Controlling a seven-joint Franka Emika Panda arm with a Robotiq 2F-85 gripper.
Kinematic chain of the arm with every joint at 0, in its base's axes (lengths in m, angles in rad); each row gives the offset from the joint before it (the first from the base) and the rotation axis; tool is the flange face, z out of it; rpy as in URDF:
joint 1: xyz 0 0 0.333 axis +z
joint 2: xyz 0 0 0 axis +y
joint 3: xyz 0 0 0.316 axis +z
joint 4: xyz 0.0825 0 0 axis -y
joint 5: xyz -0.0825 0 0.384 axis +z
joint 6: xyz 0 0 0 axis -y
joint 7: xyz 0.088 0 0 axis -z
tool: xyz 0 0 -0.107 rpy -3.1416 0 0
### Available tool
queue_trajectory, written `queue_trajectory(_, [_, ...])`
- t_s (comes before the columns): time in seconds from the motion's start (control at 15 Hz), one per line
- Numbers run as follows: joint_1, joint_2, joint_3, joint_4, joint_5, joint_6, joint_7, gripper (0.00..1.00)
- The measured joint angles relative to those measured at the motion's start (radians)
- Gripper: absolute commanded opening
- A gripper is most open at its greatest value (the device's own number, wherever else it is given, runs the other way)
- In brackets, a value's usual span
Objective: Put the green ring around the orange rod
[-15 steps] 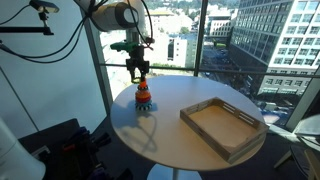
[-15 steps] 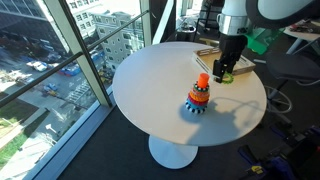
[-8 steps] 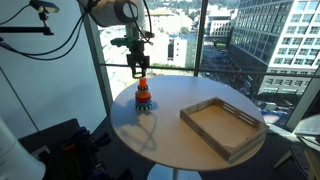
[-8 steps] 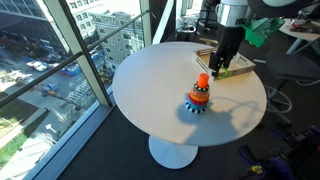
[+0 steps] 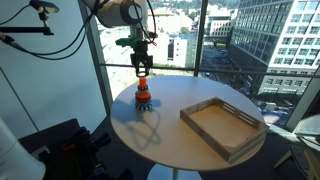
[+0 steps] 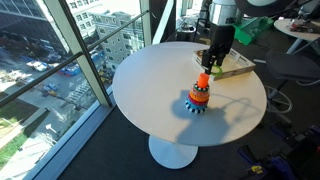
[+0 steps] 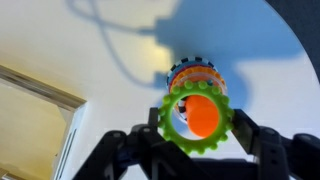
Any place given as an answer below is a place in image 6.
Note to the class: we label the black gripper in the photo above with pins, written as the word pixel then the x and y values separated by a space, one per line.
pixel 220 41

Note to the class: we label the orange rod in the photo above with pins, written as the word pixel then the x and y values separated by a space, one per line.
pixel 203 80

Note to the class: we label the wooden chair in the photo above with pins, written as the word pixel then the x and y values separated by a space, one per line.
pixel 204 41

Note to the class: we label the wooden tray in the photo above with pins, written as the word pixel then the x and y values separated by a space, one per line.
pixel 238 63

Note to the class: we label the black round side table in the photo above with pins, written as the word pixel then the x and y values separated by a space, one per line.
pixel 186 32

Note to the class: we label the black mesh chair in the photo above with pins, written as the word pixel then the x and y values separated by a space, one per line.
pixel 201 20

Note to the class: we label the black stool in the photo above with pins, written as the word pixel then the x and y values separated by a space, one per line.
pixel 293 66

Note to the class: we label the small white round table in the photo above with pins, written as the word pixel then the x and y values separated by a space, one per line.
pixel 296 35

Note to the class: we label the clutter on small table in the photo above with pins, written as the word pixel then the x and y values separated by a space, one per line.
pixel 303 26

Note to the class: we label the black robot stand with clamps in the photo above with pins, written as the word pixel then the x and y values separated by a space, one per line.
pixel 286 156

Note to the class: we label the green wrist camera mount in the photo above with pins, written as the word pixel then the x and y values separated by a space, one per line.
pixel 251 30

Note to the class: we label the white round table pedestal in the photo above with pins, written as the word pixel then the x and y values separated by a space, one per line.
pixel 172 153

